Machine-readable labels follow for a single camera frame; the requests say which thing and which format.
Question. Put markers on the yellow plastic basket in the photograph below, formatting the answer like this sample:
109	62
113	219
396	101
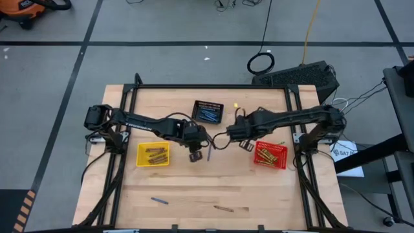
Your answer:
140	161

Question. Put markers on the black computer case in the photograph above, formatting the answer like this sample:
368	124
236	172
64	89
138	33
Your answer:
304	76

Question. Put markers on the black aluminium rig frame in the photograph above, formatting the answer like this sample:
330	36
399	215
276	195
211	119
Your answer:
207	86

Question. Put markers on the black desk device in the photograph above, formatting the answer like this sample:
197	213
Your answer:
410	77

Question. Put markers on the grey desk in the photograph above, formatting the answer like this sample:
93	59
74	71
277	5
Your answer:
401	106

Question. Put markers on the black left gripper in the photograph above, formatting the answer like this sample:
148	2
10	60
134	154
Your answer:
194	134

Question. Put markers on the black desk leg beam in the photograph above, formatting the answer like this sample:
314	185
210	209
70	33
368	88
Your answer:
368	155

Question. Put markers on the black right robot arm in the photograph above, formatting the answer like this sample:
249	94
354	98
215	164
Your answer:
300	116

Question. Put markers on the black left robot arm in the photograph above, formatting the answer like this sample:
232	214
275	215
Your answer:
142	124

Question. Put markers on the red plastic basket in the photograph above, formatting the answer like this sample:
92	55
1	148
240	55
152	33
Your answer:
282	161

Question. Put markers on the orange shop vacuum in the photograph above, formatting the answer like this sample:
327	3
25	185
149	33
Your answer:
19	13

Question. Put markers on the black caster wheel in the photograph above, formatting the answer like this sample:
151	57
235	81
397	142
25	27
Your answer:
388	221

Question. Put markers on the black plastic basket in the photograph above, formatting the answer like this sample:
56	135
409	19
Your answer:
222	111

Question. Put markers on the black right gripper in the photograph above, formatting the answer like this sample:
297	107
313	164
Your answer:
242	129

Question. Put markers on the printed white paper sheet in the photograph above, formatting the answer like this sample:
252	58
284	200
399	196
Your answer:
347	161

